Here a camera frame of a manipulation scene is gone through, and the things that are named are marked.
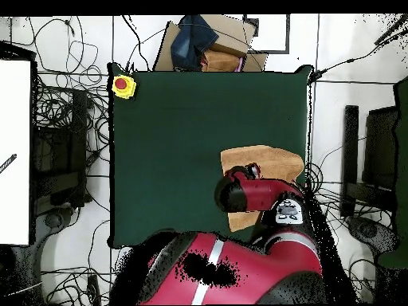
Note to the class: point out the tan terry towel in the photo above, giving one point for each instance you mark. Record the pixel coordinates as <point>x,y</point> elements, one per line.
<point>274,159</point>

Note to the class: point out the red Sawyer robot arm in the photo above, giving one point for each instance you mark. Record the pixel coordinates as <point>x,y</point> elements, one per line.
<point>255,194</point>

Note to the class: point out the black flat bar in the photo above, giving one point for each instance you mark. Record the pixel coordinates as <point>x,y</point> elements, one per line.
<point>350,137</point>

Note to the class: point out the dark green table cloth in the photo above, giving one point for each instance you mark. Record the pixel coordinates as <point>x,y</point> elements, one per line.
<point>159,143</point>

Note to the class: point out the pink cloth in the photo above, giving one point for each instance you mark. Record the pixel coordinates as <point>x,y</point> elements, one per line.
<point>241,63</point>

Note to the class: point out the brown folded cloth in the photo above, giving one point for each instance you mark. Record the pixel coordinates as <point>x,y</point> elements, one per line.
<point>220,62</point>

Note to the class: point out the black panel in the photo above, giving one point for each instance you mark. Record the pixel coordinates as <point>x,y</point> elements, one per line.
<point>381,146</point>

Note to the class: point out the black round knob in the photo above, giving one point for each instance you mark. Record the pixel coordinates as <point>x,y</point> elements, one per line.
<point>53,220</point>
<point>367,231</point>

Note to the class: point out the brown cardboard box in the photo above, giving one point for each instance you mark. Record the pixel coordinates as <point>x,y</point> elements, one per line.
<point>229,35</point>

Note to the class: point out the blue jeans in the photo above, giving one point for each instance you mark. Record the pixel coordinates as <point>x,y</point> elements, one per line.
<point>191,41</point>

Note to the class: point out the dark grey stand base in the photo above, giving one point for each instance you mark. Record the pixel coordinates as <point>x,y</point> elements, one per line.
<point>44,236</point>
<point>376,236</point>

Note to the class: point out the yellow emergency stop button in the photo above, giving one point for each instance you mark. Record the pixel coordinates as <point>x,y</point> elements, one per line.
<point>127,92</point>

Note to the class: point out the dark green fabric panel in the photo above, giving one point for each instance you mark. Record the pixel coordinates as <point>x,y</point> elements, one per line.
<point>403,159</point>

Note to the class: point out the black equipment rack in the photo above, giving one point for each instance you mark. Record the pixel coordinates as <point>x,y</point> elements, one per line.
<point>60,153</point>

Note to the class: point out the black power strip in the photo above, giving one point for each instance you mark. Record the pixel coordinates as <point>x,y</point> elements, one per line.
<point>93,288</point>

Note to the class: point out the white panel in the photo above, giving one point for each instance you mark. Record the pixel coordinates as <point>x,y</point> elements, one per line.
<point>14,127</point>

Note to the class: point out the striped black rod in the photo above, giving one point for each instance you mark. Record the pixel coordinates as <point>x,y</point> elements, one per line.
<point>9,162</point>

